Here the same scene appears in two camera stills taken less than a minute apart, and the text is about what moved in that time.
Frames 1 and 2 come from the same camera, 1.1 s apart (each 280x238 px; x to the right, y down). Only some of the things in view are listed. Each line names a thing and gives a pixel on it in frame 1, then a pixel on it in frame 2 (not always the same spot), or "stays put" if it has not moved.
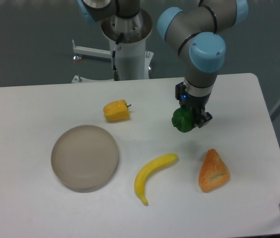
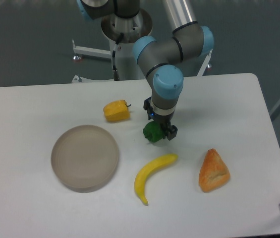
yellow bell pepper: (117, 110) stays put
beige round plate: (84, 158) stays put
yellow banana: (149, 166) stays put
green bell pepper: (182, 119) -> (153, 132)
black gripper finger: (204, 118) -> (171, 132)
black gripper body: (187, 100) -> (165, 119)
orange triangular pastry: (213, 172) stays put
